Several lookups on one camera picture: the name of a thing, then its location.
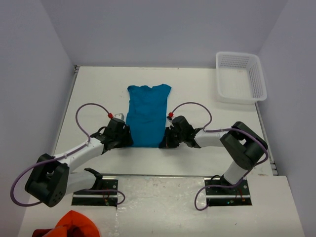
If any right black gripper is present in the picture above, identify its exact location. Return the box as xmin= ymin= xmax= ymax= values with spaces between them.
xmin=160 ymin=127 xmax=186 ymax=149

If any blue t shirt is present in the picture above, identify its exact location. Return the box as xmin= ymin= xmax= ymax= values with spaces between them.
xmin=126 ymin=84 xmax=171 ymax=148

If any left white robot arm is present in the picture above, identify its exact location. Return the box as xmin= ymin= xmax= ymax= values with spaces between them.
xmin=25 ymin=114 xmax=133 ymax=207

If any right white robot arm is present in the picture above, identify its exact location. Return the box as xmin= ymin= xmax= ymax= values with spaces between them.
xmin=159 ymin=116 xmax=269 ymax=194

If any white plastic basket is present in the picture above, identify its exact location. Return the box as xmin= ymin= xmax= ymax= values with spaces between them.
xmin=216 ymin=51 xmax=267 ymax=105

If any orange t shirt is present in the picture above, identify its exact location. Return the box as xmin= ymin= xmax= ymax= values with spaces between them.
xmin=49 ymin=210 xmax=100 ymax=237

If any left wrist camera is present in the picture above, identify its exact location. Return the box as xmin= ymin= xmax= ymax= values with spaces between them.
xmin=108 ymin=113 xmax=125 ymax=121

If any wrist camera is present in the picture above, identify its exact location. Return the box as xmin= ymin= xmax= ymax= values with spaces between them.
xmin=167 ymin=112 xmax=174 ymax=122
xmin=108 ymin=113 xmax=125 ymax=121

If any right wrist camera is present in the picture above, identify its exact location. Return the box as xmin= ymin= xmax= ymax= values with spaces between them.
xmin=167 ymin=112 xmax=174 ymax=122

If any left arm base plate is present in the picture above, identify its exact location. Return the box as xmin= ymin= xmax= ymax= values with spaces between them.
xmin=71 ymin=177 xmax=119 ymax=207

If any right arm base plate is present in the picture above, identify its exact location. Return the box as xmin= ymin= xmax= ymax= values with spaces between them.
xmin=205 ymin=179 xmax=252 ymax=206

